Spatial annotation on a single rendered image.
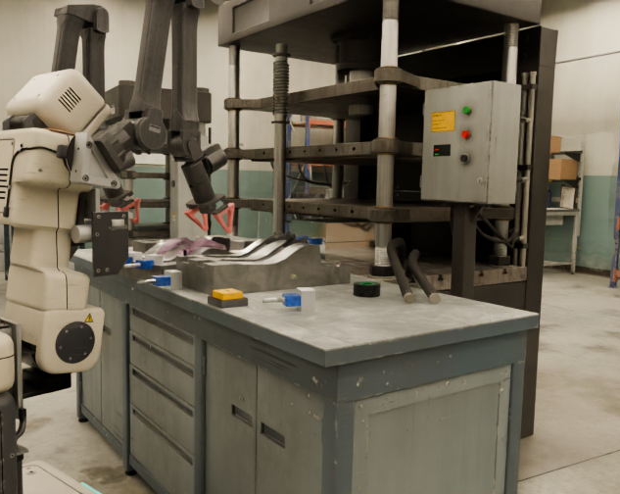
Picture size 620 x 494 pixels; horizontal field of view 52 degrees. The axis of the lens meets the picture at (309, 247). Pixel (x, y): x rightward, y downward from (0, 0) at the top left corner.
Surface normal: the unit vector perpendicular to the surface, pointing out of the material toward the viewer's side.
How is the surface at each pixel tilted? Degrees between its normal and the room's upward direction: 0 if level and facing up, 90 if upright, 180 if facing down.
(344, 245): 90
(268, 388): 90
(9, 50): 90
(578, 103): 90
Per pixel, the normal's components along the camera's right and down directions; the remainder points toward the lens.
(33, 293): -0.65, -0.07
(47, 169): 0.76, 0.08
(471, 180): -0.82, 0.04
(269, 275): 0.58, 0.10
